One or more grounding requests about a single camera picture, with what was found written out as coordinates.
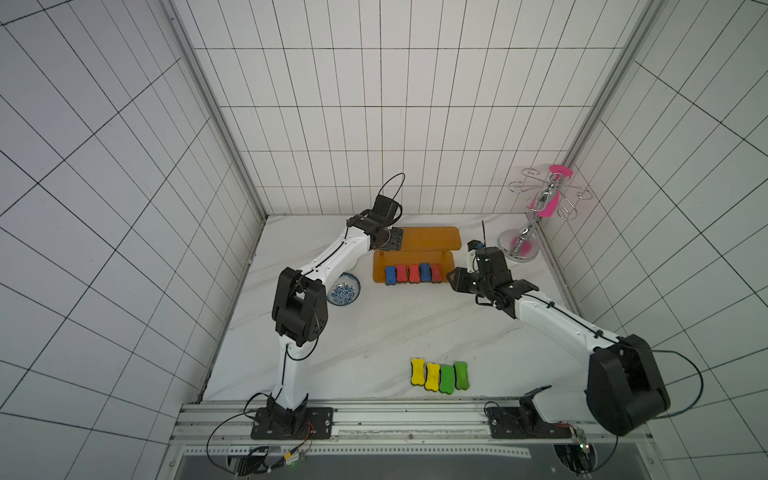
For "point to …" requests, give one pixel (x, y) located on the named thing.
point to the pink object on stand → (551, 205)
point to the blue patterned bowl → (344, 290)
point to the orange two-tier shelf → (434, 245)
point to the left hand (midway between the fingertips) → (385, 241)
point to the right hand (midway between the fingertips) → (440, 275)
